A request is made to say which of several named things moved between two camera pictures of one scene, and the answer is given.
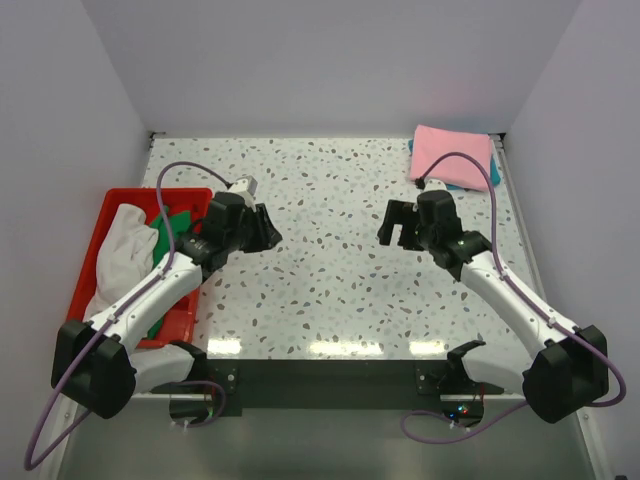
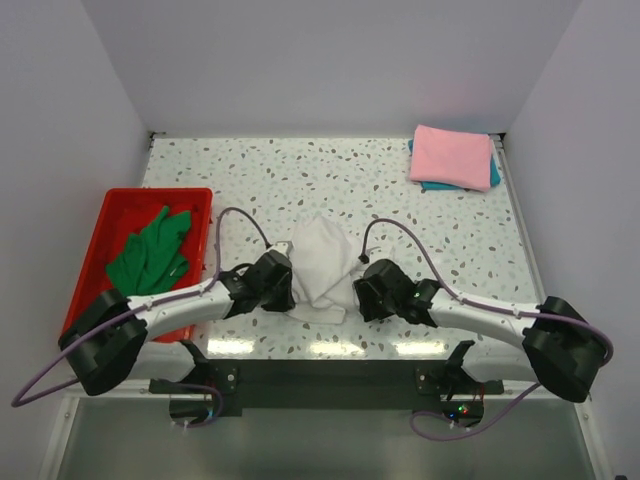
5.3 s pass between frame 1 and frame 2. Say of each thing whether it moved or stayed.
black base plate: stayed
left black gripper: moved
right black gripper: moved
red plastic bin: stayed
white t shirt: moved
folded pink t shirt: stayed
